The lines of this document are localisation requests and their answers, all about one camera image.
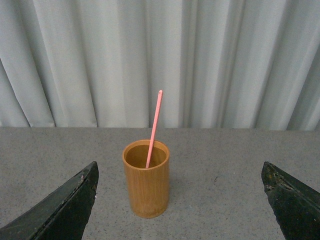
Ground bamboo chopstick holder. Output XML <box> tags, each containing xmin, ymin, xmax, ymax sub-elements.
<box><xmin>122</xmin><ymin>139</ymin><xmax>170</xmax><ymax>219</ymax></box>

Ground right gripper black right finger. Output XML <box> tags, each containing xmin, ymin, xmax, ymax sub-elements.
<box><xmin>261</xmin><ymin>161</ymin><xmax>320</xmax><ymax>240</ymax></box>

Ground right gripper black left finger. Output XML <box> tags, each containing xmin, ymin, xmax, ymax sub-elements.
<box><xmin>0</xmin><ymin>161</ymin><xmax>99</xmax><ymax>240</ymax></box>

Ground pink chopstick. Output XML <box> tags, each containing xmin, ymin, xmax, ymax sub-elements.
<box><xmin>145</xmin><ymin>89</ymin><xmax>163</xmax><ymax>169</ymax></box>

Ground white pleated curtain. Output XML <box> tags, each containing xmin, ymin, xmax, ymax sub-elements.
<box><xmin>0</xmin><ymin>0</ymin><xmax>320</xmax><ymax>131</ymax></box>

